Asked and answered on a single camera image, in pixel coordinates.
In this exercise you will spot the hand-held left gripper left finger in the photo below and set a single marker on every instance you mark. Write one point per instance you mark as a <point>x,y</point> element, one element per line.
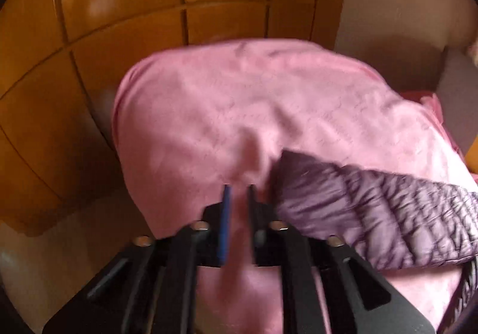
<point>225,224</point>

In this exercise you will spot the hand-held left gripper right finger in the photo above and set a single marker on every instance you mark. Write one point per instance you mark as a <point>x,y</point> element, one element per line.
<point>252,214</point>

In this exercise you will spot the purple quilted down jacket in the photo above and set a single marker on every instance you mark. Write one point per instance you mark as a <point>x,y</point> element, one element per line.
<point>373,207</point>

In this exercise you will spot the pink dotted bedspread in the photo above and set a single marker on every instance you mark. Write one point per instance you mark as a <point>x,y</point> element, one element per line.
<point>224,114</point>

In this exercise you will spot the pink bed sheet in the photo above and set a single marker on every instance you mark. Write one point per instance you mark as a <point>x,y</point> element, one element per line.
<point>425,102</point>

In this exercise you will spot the grey yellow blue headboard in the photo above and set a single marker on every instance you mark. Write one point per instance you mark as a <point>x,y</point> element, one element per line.
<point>459,95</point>

